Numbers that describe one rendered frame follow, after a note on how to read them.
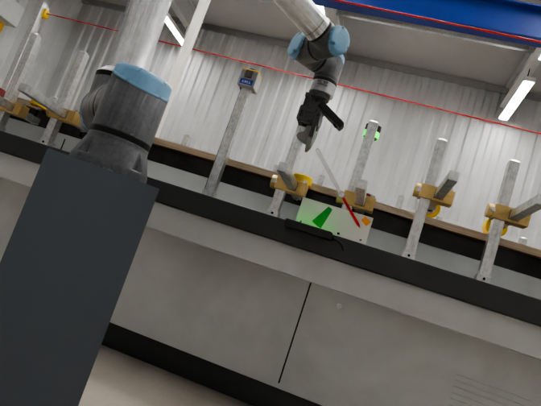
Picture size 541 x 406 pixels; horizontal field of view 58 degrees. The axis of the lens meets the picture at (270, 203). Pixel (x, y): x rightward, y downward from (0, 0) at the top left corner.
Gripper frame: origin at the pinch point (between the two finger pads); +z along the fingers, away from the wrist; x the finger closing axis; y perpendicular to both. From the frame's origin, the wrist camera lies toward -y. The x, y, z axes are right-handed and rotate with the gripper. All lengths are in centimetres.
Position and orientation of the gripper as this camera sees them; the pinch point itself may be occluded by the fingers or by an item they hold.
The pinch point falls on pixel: (308, 149)
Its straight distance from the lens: 175.7
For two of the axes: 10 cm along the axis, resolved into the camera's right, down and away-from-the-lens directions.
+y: -9.3, -2.8, 2.2
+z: -3.2, 9.4, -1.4
